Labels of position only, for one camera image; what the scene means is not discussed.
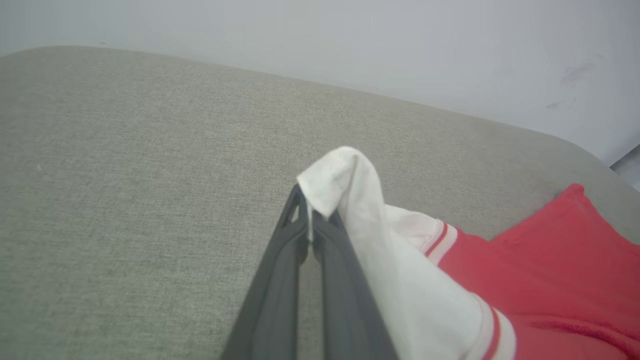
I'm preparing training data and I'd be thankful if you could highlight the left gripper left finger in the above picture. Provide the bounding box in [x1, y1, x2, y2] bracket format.
[220, 183, 310, 360]

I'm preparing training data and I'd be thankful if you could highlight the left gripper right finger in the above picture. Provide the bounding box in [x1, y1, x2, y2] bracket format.
[312, 210, 401, 360]

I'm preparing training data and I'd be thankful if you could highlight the red and white jersey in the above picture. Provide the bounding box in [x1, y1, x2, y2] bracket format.
[296, 146, 640, 360]

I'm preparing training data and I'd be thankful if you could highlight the grey fabric sofa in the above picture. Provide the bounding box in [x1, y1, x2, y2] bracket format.
[0, 45, 640, 360]

